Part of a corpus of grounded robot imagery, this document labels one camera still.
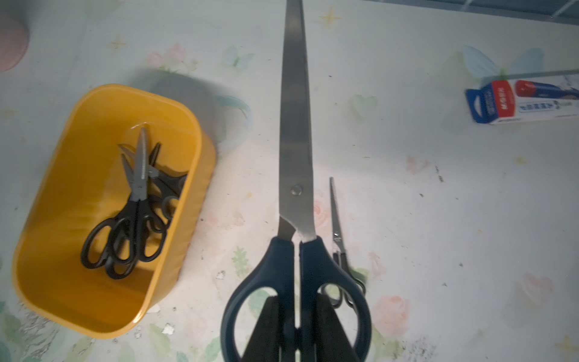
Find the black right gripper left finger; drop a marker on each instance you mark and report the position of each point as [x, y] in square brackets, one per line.
[264, 343]

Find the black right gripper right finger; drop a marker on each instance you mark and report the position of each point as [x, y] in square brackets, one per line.
[331, 342]

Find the large dark blue scissors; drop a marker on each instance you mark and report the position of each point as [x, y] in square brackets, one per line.
[297, 264]

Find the small black thin scissors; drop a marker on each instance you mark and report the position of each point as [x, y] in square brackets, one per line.
[340, 256]

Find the pink metal pen holder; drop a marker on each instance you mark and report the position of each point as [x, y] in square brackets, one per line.
[15, 38]

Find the yellow plastic storage box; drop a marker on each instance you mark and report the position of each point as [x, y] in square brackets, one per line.
[85, 184]

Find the blue white toothpaste box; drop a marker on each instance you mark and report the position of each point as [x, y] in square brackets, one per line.
[527, 99]

